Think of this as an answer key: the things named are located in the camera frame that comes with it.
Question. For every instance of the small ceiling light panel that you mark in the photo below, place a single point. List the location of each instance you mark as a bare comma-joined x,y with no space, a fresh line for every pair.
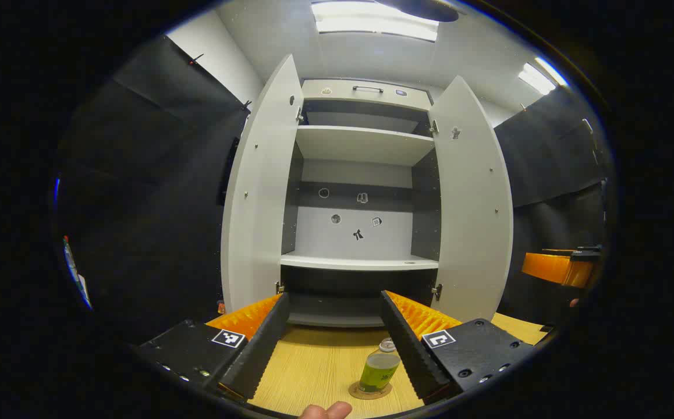
538,75

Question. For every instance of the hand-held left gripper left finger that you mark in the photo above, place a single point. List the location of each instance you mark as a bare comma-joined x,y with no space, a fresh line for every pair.
255,355

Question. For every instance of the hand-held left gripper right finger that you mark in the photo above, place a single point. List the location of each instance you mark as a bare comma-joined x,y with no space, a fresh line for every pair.
410,349

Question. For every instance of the large ceiling light panel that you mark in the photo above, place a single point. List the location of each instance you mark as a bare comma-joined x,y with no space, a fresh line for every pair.
372,20

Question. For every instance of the white cabinet door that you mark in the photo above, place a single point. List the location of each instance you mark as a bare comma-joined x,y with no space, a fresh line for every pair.
471,221
258,203

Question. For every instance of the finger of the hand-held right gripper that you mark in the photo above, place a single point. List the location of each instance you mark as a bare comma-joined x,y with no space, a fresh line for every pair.
552,269

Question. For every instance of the bright screen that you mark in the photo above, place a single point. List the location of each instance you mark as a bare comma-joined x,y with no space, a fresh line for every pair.
78,279

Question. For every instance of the green drink bottle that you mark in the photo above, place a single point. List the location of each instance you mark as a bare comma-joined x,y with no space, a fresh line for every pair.
379,369

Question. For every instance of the white cabinet shelf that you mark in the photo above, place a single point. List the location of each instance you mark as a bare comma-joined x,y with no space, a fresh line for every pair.
354,263
363,144

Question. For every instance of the round cork coaster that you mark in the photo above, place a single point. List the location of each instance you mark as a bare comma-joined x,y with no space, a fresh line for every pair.
357,393

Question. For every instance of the white cabinet drawer front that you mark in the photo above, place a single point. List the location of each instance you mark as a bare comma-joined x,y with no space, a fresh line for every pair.
337,98

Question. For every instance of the white cabinet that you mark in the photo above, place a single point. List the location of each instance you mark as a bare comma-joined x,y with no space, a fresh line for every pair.
360,233

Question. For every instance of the black backdrop cloth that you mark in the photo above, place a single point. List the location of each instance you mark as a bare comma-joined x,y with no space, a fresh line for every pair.
139,203

